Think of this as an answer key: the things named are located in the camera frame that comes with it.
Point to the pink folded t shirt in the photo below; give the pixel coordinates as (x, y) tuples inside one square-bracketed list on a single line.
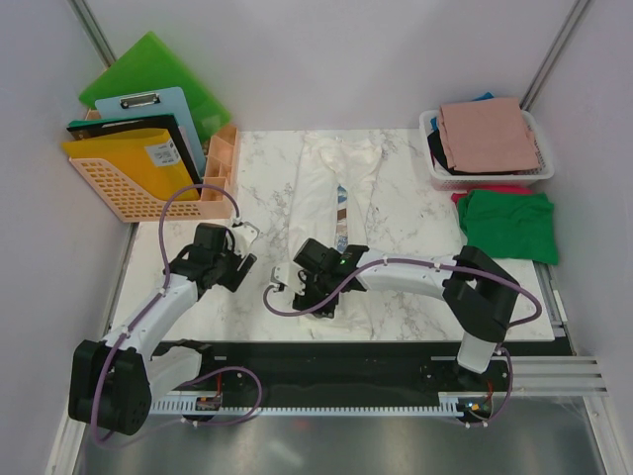
[(483, 137)]

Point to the peach compartment organizer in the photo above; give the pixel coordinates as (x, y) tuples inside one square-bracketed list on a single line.
[(221, 171)]

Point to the green t shirt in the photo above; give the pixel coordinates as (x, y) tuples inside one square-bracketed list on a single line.
[(507, 226)]

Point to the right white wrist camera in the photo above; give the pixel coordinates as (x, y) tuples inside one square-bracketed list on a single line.
[(287, 275)]

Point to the red t shirt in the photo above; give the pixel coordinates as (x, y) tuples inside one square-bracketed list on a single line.
[(502, 189)]

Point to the light blue clipboard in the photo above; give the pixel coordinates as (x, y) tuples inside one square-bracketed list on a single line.
[(156, 102)]

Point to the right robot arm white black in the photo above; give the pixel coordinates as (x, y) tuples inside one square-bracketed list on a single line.
[(479, 293)]

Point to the white printed t shirt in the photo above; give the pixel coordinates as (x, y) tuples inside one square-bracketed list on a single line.
[(333, 191)]

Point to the orange mesh file holder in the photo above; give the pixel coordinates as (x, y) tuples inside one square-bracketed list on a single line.
[(130, 202)]

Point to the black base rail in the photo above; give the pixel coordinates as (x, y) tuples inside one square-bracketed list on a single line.
[(341, 373)]

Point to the yellow folder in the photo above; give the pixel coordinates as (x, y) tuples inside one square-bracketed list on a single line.
[(149, 157)]

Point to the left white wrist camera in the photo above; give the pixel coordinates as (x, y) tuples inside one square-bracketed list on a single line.
[(243, 234)]

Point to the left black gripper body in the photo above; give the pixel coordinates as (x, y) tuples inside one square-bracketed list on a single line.
[(227, 264)]

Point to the white cable duct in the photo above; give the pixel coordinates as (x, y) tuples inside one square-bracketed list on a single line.
[(201, 404)]

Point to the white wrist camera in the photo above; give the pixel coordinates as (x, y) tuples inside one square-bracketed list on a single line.
[(287, 275), (243, 234)]

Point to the black folder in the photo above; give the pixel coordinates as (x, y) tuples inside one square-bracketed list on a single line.
[(82, 130)]

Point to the white laundry basket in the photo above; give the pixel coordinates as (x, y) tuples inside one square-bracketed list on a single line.
[(440, 179)]

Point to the green plastic board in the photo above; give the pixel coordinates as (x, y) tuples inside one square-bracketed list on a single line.
[(151, 65)]

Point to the black garment in basket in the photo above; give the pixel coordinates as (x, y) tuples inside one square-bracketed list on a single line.
[(437, 150)]

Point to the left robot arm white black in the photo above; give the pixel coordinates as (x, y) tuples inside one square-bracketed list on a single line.
[(115, 380)]

